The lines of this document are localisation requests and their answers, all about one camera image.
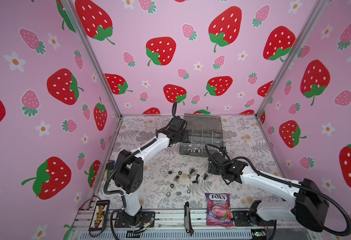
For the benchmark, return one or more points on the hex key set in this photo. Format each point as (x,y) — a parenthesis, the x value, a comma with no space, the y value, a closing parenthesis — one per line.
(109,168)

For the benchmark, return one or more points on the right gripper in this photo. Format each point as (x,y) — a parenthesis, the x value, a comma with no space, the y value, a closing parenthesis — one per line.
(210,169)

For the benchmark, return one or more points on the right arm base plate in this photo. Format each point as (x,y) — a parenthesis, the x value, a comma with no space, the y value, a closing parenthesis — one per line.
(242,218)

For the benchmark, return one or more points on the grey plastic organizer box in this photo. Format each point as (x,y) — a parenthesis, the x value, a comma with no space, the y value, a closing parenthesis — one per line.
(202,131)

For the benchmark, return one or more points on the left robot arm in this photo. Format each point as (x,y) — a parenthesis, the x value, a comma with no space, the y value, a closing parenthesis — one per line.
(126,175)

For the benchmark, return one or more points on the terminal block strip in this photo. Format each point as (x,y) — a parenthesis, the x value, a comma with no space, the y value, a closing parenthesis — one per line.
(99,217)

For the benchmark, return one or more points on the silver wing nuts pile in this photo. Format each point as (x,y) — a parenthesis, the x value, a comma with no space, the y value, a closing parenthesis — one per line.
(192,149)

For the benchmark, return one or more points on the black utility knife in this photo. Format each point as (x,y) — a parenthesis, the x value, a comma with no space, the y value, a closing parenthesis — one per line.
(187,219)

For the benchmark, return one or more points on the black nuts cluster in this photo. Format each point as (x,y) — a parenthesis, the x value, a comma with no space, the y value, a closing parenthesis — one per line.
(175,175)

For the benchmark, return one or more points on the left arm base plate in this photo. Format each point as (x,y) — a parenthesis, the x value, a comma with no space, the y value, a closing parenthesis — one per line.
(123,220)

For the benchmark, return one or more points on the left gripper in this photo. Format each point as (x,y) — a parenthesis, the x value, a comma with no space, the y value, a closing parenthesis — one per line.
(185,135)

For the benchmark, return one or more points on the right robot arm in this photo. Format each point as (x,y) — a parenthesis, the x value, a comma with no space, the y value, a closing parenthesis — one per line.
(302,201)

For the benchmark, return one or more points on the Fox's candy bag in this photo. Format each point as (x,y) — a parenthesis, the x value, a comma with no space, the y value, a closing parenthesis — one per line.
(218,211)

